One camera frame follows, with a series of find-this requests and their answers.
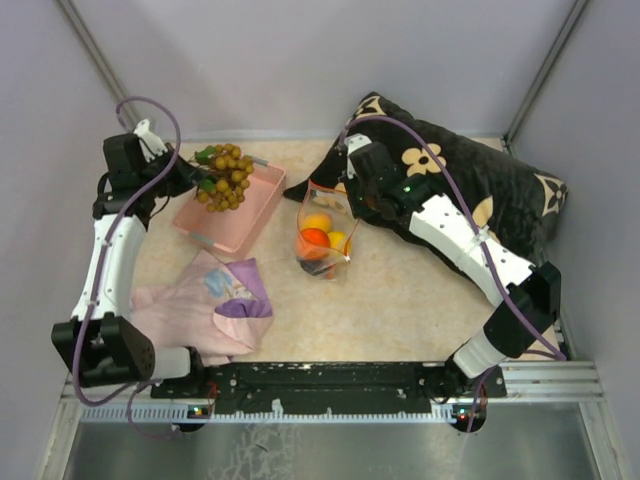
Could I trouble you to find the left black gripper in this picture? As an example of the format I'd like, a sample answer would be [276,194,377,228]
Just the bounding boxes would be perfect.
[140,142,208,197]

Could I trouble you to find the clear zip bag orange zipper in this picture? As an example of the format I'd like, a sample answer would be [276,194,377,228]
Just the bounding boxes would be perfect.
[294,180,359,280]

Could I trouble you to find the orange fruit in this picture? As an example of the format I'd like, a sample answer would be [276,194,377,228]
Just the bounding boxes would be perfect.
[301,212,333,233]

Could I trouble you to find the yellow lemon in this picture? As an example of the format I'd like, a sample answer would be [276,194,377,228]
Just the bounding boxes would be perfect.
[327,230,351,256]

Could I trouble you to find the orange persimmon with green calyx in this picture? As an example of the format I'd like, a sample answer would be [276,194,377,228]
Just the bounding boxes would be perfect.
[294,228,330,260]

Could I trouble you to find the brown longan bunch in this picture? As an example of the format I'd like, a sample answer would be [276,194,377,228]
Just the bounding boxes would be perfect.
[193,143,254,213]

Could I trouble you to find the dark grape bunch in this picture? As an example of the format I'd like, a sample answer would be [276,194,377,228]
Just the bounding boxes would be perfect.
[298,259,335,280]

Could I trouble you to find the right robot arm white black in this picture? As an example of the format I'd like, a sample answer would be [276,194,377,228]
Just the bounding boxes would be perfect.
[344,135,561,396]

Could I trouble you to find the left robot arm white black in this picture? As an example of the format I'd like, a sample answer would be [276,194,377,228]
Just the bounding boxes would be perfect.
[51,129,208,397]

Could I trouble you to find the pink plastic basket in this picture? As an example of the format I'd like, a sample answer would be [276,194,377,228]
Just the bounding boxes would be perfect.
[173,159,286,260]

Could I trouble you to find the black pillow cream flowers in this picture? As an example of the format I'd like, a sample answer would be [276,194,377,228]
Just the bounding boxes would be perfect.
[283,91,570,274]

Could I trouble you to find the pink purple cloth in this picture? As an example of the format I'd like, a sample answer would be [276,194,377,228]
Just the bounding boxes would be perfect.
[132,251,273,366]

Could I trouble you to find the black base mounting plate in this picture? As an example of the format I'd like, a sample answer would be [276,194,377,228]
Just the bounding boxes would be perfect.
[151,361,479,415]

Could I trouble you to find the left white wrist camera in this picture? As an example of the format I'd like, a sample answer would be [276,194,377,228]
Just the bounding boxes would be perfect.
[133,119,168,162]

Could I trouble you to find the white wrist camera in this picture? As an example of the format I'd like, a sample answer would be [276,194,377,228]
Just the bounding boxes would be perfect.
[133,119,168,162]
[344,134,372,156]

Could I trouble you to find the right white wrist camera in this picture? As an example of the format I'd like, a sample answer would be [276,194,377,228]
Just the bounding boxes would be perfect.
[344,134,372,156]

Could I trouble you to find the white slotted cable duct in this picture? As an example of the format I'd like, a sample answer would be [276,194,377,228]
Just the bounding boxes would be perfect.
[81,401,471,425]

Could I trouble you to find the aluminium frame rail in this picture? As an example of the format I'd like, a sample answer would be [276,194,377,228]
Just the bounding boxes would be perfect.
[62,360,606,404]

